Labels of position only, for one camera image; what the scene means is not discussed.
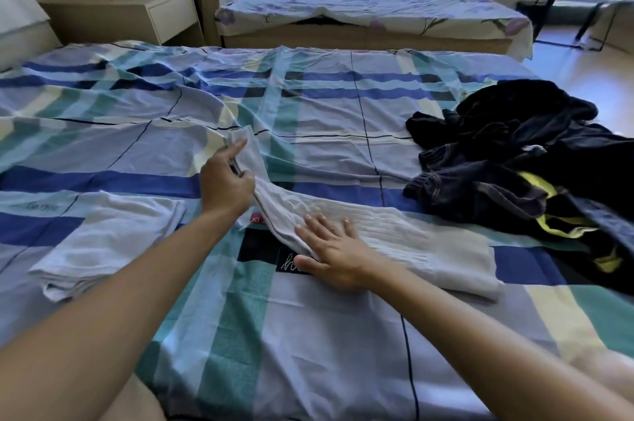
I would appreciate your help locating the person's right forearm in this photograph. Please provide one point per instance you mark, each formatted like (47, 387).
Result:
(495, 351)

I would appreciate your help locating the wooden bed base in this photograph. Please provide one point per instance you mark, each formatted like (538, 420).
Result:
(346, 41)

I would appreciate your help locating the person's right thumb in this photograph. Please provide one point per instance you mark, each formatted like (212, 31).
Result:
(307, 265)

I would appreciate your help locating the person's right middle finger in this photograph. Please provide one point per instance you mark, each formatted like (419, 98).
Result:
(317, 230)

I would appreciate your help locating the folded white garment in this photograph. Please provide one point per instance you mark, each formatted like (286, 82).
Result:
(106, 242)

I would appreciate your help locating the floral purple bed sheet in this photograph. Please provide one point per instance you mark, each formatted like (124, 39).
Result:
(371, 7)

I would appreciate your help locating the person's right hand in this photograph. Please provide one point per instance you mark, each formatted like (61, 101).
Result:
(346, 262)

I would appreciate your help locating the person's left fingers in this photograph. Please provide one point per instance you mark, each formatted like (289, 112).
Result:
(232, 149)

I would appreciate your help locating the person's right little finger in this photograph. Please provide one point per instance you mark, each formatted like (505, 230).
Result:
(349, 232)

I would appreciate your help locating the black velvet garment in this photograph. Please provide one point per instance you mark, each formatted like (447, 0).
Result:
(525, 113)

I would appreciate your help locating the blue green plaid bed sheet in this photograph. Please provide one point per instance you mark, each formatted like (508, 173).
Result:
(327, 103)

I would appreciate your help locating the white bedside cabinet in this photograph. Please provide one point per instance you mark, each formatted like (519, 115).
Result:
(143, 14)

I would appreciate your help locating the white ribbed garment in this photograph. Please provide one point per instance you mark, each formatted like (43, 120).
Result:
(411, 242)

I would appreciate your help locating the person's leg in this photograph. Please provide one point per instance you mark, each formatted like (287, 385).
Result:
(611, 371)
(136, 401)

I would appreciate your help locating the person's left hand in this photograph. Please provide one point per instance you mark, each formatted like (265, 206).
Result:
(223, 185)

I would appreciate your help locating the black side table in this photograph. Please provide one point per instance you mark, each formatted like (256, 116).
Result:
(589, 4)

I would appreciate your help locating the black garment with yellow trim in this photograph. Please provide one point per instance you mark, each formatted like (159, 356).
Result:
(589, 222)

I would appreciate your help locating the person's left forearm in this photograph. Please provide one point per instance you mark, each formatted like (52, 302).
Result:
(109, 316)

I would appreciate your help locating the dark denim jeans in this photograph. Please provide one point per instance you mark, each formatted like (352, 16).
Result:
(465, 187)

